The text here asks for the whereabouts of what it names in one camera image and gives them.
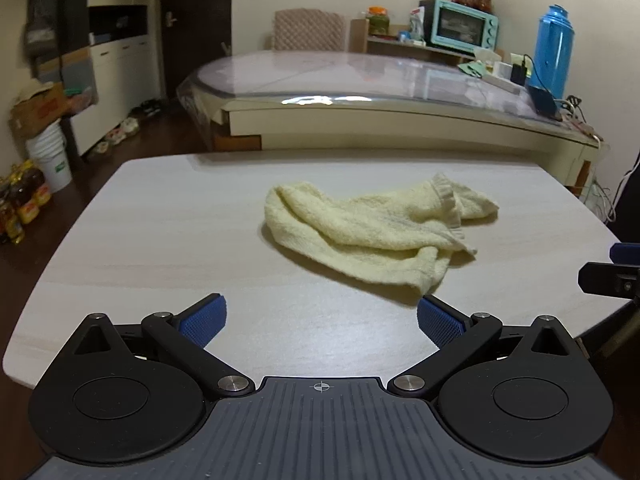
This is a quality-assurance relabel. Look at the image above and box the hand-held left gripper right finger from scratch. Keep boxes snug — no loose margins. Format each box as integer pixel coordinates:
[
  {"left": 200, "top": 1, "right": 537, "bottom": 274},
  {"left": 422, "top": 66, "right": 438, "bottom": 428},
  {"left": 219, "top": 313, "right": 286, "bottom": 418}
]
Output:
[{"left": 390, "top": 294, "right": 577, "bottom": 402}]

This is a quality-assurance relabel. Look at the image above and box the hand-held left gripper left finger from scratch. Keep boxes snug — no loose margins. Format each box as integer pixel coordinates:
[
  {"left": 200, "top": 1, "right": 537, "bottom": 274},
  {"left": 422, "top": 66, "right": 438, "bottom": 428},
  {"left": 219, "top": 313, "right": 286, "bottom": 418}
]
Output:
[{"left": 74, "top": 293, "right": 256, "bottom": 402}]

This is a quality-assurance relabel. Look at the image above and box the pale yellow towel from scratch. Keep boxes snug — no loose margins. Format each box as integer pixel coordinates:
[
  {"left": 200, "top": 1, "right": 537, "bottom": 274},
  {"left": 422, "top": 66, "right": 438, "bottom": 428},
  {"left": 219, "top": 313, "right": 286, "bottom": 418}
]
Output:
[{"left": 263, "top": 173, "right": 501, "bottom": 295}]

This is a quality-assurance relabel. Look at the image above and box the dark blue device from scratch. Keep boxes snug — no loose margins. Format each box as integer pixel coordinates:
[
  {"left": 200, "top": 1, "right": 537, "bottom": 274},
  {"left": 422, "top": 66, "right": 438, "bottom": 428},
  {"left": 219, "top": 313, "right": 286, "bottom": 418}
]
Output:
[{"left": 527, "top": 85, "right": 559, "bottom": 117}]

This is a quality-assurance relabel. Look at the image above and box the row of shoes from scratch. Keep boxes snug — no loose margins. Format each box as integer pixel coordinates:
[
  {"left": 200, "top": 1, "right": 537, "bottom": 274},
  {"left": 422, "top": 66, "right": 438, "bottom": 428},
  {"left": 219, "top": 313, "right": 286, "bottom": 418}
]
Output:
[{"left": 82, "top": 101, "right": 164, "bottom": 162}]

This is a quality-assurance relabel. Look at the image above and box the black charger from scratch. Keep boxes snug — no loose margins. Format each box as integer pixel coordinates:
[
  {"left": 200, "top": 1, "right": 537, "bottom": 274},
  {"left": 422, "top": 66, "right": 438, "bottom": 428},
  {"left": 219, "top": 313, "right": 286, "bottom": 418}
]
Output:
[{"left": 510, "top": 55, "right": 532, "bottom": 86}]

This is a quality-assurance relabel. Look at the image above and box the white power strip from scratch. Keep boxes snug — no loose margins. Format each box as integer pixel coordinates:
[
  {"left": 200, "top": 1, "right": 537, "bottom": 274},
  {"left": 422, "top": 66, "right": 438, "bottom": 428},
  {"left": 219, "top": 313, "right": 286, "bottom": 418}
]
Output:
[{"left": 480, "top": 75, "right": 521, "bottom": 94}]

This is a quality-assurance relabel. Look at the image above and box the glass-topped dining table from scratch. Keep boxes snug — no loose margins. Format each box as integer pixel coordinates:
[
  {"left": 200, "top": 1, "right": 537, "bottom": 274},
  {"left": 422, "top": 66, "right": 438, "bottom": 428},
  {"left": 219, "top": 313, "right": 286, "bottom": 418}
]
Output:
[{"left": 177, "top": 50, "right": 610, "bottom": 196}]

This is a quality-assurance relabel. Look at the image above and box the blue thermos flask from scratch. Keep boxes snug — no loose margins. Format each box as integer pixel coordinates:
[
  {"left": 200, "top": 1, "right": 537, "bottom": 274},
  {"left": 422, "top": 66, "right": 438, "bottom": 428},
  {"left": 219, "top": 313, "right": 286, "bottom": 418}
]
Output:
[{"left": 530, "top": 4, "right": 575, "bottom": 101}]

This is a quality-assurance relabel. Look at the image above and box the cluster of cooking oil bottles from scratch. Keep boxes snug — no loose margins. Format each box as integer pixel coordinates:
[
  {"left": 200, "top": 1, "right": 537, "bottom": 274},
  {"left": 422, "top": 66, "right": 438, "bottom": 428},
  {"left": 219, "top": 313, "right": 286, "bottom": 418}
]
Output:
[{"left": 0, "top": 160, "right": 54, "bottom": 246}]

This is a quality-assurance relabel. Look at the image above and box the white plastic bucket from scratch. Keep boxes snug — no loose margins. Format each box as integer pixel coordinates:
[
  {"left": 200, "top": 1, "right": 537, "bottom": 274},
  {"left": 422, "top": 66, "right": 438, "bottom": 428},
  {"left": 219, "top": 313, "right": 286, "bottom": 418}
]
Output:
[{"left": 26, "top": 122, "right": 74, "bottom": 194}]

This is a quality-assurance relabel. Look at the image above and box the white cabinet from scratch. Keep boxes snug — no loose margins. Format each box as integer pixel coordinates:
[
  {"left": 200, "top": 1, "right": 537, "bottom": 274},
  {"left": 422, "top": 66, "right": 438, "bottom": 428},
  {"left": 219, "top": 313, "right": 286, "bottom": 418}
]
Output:
[{"left": 70, "top": 5, "right": 154, "bottom": 157}]

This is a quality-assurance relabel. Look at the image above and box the cardboard box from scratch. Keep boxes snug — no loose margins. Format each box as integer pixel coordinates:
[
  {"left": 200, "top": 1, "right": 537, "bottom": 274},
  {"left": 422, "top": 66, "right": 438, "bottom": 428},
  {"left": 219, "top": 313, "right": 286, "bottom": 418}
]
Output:
[{"left": 10, "top": 82, "right": 69, "bottom": 137}]

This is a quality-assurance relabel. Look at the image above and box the teal toaster oven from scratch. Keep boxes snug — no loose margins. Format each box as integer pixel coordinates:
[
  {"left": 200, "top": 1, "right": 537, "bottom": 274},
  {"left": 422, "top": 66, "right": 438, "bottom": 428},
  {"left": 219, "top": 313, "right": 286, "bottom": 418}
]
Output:
[{"left": 419, "top": 0, "right": 500, "bottom": 57}]

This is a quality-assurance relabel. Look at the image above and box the dark wooden door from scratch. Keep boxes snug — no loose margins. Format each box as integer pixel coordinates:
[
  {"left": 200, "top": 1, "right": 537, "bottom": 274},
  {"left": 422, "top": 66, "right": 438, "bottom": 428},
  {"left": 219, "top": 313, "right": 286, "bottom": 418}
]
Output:
[{"left": 147, "top": 0, "right": 234, "bottom": 102}]

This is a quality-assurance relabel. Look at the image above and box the quilted pink chair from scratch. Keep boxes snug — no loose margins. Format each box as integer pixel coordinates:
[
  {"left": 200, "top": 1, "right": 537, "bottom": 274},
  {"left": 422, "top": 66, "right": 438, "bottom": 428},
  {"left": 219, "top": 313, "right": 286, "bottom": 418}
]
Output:
[{"left": 272, "top": 8, "right": 347, "bottom": 52}]

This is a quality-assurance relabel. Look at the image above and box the orange-lidded green jar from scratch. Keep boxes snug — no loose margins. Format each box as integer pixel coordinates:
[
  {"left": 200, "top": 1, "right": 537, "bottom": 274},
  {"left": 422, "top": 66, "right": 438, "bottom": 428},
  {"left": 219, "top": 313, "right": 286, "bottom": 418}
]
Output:
[{"left": 367, "top": 6, "right": 391, "bottom": 37}]

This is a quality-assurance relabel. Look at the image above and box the tall dark cabinet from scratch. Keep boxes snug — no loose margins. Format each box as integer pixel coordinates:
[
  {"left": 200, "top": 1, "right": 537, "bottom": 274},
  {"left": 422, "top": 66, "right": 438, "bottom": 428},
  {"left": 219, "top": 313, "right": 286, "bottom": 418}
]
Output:
[{"left": 25, "top": 0, "right": 99, "bottom": 86}]

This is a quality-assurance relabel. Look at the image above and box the grey hanging bag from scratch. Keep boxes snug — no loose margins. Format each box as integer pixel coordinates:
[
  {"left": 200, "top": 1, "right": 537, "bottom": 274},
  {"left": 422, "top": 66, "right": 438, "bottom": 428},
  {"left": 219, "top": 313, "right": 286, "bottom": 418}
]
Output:
[{"left": 25, "top": 0, "right": 64, "bottom": 45}]

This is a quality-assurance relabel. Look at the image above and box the tangle of cables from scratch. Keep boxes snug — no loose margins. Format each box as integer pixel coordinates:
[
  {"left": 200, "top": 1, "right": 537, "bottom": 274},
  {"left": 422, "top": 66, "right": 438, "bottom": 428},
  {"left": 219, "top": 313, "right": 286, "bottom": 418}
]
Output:
[{"left": 554, "top": 94, "right": 603, "bottom": 138}]

